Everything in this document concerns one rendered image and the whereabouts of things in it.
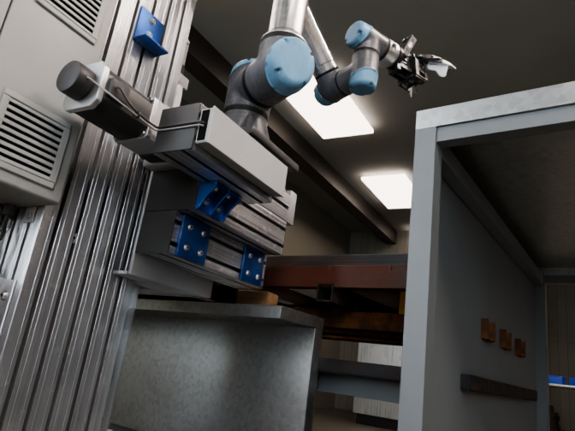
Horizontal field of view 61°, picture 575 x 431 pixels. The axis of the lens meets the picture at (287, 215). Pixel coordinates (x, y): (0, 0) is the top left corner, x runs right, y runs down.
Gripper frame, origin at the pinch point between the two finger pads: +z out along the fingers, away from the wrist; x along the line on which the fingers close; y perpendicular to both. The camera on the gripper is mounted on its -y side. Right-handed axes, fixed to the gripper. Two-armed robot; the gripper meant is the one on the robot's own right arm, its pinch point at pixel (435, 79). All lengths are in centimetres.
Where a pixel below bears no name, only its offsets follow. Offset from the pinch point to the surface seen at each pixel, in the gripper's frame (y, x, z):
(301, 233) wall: -182, -501, 326
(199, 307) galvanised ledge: 74, -44, -50
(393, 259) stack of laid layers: 60, -9, -12
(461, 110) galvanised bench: 47, 32, -38
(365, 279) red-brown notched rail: 66, -14, -18
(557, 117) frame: 53, 46, -33
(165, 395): 95, -75, -43
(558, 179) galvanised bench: 45, 29, 4
